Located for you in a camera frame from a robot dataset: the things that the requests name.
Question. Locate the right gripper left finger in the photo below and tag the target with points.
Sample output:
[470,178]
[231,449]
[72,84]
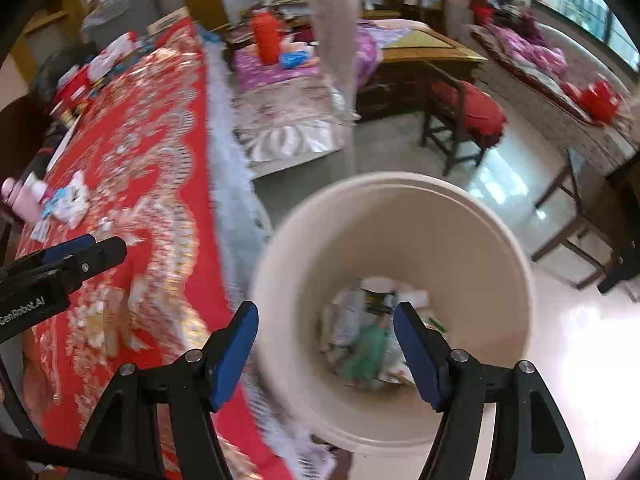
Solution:
[122,437]

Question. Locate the white ornate chair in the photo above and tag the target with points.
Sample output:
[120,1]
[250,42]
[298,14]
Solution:
[335,24]

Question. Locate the red plastic bag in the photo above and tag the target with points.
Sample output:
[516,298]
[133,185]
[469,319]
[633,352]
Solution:
[599,100]

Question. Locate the floral sofa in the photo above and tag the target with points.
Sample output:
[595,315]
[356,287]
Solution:
[540,83]

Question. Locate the blue plastic bag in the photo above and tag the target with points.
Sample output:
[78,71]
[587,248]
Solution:
[58,206]

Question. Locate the red thermos jug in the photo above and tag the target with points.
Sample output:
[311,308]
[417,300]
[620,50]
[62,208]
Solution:
[266,30]

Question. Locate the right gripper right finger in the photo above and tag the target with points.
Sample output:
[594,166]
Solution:
[530,440]

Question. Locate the dark wooden stool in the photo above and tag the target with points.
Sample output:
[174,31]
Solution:
[605,205]

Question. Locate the red floral tablecloth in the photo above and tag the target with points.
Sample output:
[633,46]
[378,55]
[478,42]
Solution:
[142,152]

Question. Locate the small red cushioned chair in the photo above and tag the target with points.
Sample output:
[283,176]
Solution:
[463,121]

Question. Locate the wooden side table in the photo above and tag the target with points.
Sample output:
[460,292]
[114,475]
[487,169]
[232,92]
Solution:
[397,85]

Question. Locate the green cloth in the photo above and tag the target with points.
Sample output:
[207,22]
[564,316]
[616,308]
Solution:
[364,361]

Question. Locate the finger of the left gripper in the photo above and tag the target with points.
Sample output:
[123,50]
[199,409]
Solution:
[91,262]
[45,256]

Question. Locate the pink thermos bottle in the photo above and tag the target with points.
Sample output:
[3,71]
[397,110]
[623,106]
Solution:
[26,198]

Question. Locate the white knotted plastic bag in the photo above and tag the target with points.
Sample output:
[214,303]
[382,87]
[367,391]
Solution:
[80,200]

